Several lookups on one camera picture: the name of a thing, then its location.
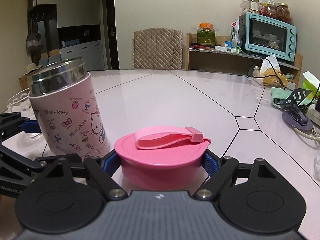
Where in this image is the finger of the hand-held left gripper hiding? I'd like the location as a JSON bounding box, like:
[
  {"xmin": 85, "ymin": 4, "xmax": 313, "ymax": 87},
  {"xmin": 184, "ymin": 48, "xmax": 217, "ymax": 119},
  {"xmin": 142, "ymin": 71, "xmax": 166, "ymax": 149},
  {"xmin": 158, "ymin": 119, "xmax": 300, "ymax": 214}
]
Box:
[
  {"xmin": 0, "ymin": 112, "xmax": 42, "ymax": 140},
  {"xmin": 0, "ymin": 142, "xmax": 83, "ymax": 180}
]

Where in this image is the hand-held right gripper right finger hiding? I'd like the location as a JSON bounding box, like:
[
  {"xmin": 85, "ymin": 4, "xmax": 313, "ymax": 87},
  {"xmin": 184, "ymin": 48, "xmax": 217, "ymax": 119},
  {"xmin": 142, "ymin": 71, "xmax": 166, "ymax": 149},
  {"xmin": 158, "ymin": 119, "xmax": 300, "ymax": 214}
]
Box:
[{"xmin": 194, "ymin": 149, "xmax": 288, "ymax": 202}]

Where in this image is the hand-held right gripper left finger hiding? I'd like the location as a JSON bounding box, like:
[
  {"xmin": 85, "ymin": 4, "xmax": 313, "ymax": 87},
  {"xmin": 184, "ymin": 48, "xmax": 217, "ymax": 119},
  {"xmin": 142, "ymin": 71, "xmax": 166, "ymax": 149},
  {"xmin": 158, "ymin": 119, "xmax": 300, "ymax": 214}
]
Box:
[{"xmin": 31, "ymin": 150, "xmax": 127, "ymax": 200}]

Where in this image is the clear glass cup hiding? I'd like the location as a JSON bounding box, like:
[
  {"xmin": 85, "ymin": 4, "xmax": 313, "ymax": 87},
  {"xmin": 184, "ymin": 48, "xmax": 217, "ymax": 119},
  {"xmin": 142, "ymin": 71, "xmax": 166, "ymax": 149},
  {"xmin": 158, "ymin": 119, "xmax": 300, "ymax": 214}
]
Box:
[{"xmin": 6, "ymin": 88, "xmax": 43, "ymax": 140}]

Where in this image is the pink cartoon print bottle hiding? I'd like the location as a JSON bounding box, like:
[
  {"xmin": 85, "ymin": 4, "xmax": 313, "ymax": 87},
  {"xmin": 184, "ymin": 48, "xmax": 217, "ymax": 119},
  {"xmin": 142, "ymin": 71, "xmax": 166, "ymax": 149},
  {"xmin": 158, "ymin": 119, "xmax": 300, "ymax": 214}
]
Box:
[{"xmin": 27, "ymin": 57, "xmax": 111, "ymax": 157}]

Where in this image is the pink bottle cap with strap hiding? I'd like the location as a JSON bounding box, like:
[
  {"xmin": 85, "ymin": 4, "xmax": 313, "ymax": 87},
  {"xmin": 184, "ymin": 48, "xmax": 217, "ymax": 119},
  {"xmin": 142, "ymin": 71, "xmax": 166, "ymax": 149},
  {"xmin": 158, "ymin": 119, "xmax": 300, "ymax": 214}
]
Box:
[{"xmin": 114, "ymin": 126, "xmax": 212, "ymax": 191}]

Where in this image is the cardboard box with red print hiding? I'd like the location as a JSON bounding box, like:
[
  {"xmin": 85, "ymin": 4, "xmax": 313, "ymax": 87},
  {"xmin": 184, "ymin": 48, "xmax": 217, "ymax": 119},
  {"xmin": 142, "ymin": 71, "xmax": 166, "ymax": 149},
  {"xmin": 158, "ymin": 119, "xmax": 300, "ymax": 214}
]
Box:
[{"xmin": 19, "ymin": 74, "xmax": 32, "ymax": 90}]

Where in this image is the straw hat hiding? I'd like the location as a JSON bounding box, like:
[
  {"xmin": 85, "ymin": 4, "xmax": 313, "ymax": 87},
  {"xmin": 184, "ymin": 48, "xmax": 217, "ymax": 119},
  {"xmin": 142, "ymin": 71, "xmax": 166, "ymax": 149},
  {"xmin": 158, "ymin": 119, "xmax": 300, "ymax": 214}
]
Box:
[{"xmin": 25, "ymin": 63, "xmax": 43, "ymax": 75}]

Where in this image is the grey hanging bag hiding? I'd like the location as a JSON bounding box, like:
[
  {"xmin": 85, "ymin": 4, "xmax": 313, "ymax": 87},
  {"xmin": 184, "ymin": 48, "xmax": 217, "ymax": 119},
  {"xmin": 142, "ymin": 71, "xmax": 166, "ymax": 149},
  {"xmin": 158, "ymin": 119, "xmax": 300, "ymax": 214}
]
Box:
[{"xmin": 26, "ymin": 17, "xmax": 43, "ymax": 53}]

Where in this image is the teal cloth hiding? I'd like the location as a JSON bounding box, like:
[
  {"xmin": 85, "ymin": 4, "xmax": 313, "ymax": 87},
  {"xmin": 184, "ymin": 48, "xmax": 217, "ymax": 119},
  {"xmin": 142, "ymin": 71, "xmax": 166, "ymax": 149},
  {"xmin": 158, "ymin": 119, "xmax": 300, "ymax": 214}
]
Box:
[{"xmin": 270, "ymin": 87, "xmax": 294, "ymax": 109}]

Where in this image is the wooden shelf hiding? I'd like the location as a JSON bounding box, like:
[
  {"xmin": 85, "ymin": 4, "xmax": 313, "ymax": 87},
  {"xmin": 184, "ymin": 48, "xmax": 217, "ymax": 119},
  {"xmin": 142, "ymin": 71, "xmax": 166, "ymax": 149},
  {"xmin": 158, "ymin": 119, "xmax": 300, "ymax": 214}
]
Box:
[{"xmin": 186, "ymin": 33, "xmax": 303, "ymax": 89}]

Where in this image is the plastic bag with yellow contents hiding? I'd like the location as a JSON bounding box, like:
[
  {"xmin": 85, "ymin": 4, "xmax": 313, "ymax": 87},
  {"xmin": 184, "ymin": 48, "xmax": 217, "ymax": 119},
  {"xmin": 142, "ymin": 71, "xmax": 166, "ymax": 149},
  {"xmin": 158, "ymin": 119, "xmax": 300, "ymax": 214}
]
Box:
[{"xmin": 252, "ymin": 54, "xmax": 288, "ymax": 88}]

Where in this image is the black phone stand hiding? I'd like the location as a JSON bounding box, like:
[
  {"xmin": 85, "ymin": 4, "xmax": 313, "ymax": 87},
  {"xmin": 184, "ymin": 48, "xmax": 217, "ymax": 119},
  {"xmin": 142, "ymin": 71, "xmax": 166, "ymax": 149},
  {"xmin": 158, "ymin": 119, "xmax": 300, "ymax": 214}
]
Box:
[{"xmin": 282, "ymin": 88, "xmax": 313, "ymax": 130}]

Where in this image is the white power strip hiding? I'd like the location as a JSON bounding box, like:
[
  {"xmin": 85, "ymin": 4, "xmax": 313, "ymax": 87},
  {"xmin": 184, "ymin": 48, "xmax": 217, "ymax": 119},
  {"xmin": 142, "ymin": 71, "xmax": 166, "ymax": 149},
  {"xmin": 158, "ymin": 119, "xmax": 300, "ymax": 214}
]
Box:
[{"xmin": 306, "ymin": 104, "xmax": 320, "ymax": 125}]

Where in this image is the white flat box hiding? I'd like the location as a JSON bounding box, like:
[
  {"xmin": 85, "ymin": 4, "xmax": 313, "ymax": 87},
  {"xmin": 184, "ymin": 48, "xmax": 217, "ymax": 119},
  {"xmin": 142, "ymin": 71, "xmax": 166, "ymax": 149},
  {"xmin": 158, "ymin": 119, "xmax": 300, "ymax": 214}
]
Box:
[{"xmin": 214, "ymin": 45, "xmax": 240, "ymax": 53}]

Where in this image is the chair with quilted beige cover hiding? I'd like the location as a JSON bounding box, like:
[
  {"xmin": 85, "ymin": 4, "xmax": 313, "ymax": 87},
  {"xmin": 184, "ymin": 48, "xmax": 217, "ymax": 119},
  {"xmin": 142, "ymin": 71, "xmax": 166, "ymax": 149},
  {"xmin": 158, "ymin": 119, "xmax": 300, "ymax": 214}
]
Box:
[{"xmin": 132, "ymin": 28, "xmax": 183, "ymax": 70}]

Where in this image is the grey and white cabinet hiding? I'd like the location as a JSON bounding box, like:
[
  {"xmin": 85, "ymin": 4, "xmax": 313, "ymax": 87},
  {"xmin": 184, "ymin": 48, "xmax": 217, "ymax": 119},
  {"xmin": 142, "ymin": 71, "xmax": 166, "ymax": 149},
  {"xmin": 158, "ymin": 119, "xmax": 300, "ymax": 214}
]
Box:
[{"xmin": 27, "ymin": 0, "xmax": 105, "ymax": 70}]

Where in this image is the green tissue box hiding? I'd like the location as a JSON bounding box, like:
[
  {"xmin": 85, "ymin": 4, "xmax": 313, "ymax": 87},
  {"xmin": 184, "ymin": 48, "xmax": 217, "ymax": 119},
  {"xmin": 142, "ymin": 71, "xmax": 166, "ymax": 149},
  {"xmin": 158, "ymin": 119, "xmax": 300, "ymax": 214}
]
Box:
[{"xmin": 301, "ymin": 71, "xmax": 320, "ymax": 105}]

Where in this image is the pickle jar with orange lid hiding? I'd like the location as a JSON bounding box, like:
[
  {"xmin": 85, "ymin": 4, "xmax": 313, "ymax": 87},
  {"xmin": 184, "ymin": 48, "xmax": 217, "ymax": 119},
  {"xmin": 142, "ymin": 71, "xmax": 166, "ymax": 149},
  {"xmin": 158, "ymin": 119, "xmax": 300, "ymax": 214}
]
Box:
[{"xmin": 197, "ymin": 22, "xmax": 216, "ymax": 45}]

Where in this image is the white food packet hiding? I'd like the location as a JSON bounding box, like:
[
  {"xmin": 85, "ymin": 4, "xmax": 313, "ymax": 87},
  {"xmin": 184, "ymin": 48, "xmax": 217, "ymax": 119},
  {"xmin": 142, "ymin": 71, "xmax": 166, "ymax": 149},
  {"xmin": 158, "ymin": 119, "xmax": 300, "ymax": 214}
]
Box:
[{"xmin": 230, "ymin": 21, "xmax": 242, "ymax": 49}]

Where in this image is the dark door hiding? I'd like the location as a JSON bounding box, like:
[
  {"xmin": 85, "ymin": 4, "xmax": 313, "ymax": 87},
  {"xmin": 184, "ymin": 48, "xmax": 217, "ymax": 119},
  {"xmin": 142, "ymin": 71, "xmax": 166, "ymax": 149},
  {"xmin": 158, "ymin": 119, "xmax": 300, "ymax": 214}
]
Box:
[{"xmin": 104, "ymin": 0, "xmax": 120, "ymax": 70}]

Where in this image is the light blue toaster oven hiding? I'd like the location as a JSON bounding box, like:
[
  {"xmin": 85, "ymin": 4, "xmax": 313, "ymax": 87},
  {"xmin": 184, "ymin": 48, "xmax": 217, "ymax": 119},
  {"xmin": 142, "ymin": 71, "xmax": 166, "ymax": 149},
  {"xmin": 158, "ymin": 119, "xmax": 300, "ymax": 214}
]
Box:
[{"xmin": 239, "ymin": 12, "xmax": 297, "ymax": 64}]

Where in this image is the glass jar with red contents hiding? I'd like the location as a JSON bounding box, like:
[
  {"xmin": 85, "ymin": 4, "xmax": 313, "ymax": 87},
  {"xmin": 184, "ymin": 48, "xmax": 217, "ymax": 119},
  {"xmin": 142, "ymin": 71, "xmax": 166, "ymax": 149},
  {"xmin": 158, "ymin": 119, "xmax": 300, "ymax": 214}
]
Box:
[
  {"xmin": 276, "ymin": 2, "xmax": 291, "ymax": 23},
  {"xmin": 262, "ymin": 3, "xmax": 277, "ymax": 18}
]

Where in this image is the glass jar with pale contents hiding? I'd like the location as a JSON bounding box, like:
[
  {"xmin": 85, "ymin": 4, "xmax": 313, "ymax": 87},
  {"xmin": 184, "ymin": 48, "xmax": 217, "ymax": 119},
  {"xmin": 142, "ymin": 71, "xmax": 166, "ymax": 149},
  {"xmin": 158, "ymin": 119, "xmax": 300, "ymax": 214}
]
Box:
[{"xmin": 244, "ymin": 0, "xmax": 260, "ymax": 14}]

